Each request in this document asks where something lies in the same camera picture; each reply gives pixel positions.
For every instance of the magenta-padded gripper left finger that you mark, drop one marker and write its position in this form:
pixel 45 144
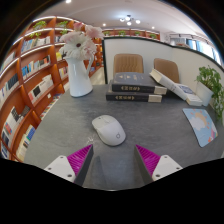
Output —
pixel 61 166

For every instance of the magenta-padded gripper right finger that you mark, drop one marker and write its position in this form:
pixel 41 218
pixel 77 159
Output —
pixel 165 165

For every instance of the tan upholstered chair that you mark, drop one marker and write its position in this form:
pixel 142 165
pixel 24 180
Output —
pixel 167 68
pixel 128 64

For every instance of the orange wooden bookshelf unit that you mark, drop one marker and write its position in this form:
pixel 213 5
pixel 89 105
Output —
pixel 30 80

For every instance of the grey window curtains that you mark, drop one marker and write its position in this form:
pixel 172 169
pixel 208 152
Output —
pixel 203 46

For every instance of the cloud print mouse pad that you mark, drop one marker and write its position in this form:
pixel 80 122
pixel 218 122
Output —
pixel 200 126

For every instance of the thick dark hardcover book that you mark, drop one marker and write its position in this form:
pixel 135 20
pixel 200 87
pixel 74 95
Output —
pixel 130 97
pixel 133 81

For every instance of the white thick paperback book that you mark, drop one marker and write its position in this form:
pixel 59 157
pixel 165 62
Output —
pixel 166 83

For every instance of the blue cover book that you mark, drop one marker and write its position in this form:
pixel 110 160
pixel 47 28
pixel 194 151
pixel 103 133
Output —
pixel 191 96

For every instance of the white computer mouse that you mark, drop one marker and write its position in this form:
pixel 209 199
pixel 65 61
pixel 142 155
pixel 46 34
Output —
pixel 108 130

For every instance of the white ceramic pitcher vase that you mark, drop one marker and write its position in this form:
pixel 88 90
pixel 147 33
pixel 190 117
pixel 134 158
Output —
pixel 78 80

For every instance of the ceiling lamp with round bulbs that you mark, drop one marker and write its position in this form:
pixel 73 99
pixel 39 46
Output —
pixel 129 19

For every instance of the green potted plant white pot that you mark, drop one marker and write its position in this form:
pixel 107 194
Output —
pixel 210 80

